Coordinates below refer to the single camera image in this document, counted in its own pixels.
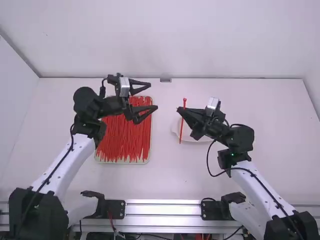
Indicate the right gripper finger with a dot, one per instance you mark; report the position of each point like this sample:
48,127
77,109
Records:
192,125
195,113

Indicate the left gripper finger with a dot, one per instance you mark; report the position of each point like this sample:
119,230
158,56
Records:
147,85
152,108

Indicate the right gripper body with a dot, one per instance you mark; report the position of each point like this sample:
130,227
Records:
215,127

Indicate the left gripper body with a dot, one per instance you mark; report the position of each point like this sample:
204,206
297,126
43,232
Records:
113,106

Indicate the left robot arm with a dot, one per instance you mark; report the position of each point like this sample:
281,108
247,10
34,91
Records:
57,165

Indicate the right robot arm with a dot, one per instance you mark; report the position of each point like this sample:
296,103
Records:
252,180

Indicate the white dish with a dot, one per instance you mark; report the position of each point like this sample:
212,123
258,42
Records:
188,137

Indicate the pale tray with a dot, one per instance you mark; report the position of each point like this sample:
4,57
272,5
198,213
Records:
120,162

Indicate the silver rails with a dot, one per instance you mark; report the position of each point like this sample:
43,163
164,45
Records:
162,212

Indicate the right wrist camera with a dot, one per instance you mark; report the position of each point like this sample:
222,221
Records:
212,105

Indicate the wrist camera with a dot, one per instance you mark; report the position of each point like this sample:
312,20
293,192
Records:
212,105
124,86

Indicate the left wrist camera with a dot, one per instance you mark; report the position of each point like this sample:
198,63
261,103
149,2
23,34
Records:
124,86

